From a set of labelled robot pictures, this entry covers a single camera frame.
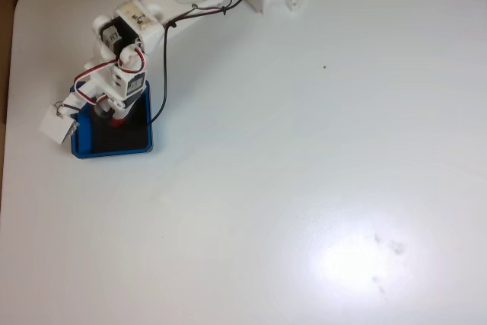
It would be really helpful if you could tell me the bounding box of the blue square box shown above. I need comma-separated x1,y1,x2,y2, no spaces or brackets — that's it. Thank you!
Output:
69,81,155,160

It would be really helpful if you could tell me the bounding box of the red and white cable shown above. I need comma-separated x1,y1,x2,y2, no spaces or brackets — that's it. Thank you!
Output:
73,44,148,110

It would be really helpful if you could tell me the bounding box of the white square camera box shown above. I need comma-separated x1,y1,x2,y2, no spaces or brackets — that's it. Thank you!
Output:
39,105,78,146

